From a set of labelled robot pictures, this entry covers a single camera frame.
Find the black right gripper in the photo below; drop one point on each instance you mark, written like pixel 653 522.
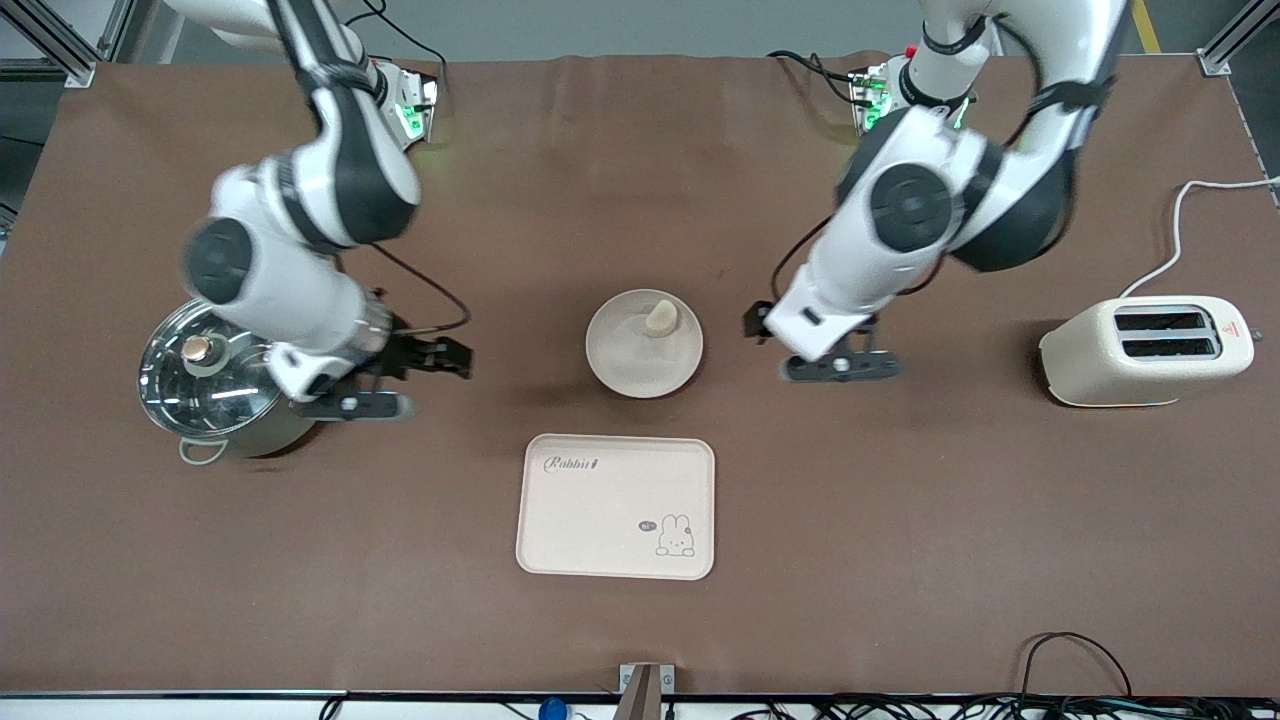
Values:
pixel 408 354

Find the small pale bun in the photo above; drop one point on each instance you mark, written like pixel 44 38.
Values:
pixel 660 318

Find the cream round plate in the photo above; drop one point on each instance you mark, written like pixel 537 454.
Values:
pixel 625 355

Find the grey arm base connector plate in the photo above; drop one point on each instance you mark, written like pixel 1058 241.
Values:
pixel 422 100
pixel 868 100

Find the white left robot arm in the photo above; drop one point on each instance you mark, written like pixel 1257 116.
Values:
pixel 840 270

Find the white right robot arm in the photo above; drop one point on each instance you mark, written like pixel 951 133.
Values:
pixel 300 285

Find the brown table mat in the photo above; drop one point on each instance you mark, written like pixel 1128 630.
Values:
pixel 600 200

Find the cream rabbit print tray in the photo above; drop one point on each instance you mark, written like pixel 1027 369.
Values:
pixel 600 510

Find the steel pot with glass lid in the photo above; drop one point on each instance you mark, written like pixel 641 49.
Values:
pixel 250 440

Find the glass pot lid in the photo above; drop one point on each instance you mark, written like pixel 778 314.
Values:
pixel 200 385

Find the cream two-slot toaster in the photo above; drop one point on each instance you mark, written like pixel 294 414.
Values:
pixel 1090 360

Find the blue round cap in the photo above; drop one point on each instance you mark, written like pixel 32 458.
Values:
pixel 552 710

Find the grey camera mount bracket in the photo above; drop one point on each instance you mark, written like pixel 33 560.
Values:
pixel 645 685

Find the aluminium frame profile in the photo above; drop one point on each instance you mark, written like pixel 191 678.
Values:
pixel 60 50
pixel 1230 45

